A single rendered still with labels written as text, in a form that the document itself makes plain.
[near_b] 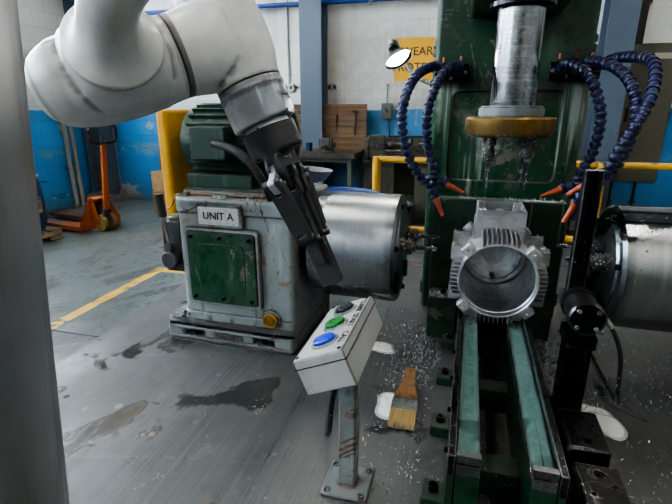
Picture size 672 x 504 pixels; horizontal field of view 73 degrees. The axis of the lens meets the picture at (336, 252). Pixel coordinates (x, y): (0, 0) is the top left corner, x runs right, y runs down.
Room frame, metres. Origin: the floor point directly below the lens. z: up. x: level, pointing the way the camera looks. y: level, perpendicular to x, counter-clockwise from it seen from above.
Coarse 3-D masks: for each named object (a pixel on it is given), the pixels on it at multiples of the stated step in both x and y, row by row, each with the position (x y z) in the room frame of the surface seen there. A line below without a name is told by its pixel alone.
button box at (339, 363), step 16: (368, 304) 0.61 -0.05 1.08; (352, 320) 0.56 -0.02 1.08; (368, 320) 0.58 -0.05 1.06; (336, 336) 0.51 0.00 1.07; (352, 336) 0.51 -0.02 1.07; (368, 336) 0.56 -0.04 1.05; (304, 352) 0.51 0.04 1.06; (320, 352) 0.49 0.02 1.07; (336, 352) 0.48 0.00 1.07; (352, 352) 0.50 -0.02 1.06; (368, 352) 0.54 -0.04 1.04; (304, 368) 0.49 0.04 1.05; (320, 368) 0.48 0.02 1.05; (336, 368) 0.48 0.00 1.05; (352, 368) 0.48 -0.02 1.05; (304, 384) 0.49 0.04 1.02; (320, 384) 0.48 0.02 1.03; (336, 384) 0.48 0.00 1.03; (352, 384) 0.47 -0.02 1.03
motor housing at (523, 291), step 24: (480, 240) 0.92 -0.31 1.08; (504, 240) 0.89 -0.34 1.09; (456, 264) 0.89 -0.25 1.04; (528, 264) 0.98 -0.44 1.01; (456, 288) 0.89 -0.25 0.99; (480, 288) 1.00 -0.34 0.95; (504, 288) 0.99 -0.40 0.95; (528, 288) 0.90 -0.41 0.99; (480, 312) 0.87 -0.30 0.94; (504, 312) 0.87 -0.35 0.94
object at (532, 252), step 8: (472, 224) 1.05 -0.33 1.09; (528, 232) 1.01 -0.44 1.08; (464, 248) 0.88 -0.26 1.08; (472, 248) 0.87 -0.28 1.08; (536, 248) 0.85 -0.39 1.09; (536, 256) 0.84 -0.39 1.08; (456, 304) 0.88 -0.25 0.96; (464, 304) 0.88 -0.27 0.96; (464, 312) 0.88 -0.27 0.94; (520, 312) 0.84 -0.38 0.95; (528, 312) 0.84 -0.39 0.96
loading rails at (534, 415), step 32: (480, 352) 0.94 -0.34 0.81; (512, 352) 0.75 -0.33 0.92; (448, 384) 0.81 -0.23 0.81; (480, 384) 0.75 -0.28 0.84; (512, 384) 0.69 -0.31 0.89; (544, 384) 0.63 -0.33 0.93; (448, 416) 0.69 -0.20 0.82; (512, 416) 0.65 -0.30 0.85; (544, 416) 0.56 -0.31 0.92; (448, 448) 0.49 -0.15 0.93; (512, 448) 0.61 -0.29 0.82; (544, 448) 0.50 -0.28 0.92; (448, 480) 0.47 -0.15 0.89; (480, 480) 0.54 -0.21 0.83; (512, 480) 0.53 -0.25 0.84; (544, 480) 0.44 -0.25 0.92
